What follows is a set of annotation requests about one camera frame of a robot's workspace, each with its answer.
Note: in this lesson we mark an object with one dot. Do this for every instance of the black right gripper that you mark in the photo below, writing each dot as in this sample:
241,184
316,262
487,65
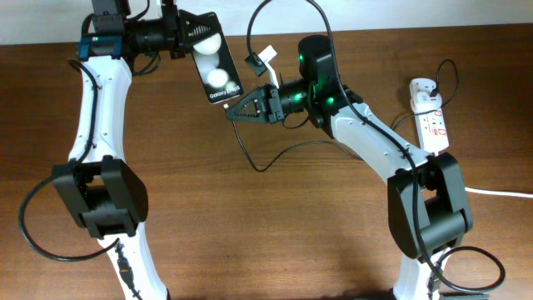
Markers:
268,105

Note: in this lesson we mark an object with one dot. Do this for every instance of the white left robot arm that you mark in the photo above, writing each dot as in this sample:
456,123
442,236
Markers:
98,188

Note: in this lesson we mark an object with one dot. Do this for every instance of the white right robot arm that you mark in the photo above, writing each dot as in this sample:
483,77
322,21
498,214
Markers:
428,209

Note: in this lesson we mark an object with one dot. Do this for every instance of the white power strip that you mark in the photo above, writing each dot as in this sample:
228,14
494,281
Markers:
430,126

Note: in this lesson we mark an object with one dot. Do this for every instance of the black Galaxy flip phone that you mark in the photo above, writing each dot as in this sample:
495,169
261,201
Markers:
217,69

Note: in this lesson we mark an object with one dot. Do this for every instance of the white charger adapter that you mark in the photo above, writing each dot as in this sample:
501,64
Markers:
423,102

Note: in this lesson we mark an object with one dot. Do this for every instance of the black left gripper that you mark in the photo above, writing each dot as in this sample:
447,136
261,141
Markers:
181,21

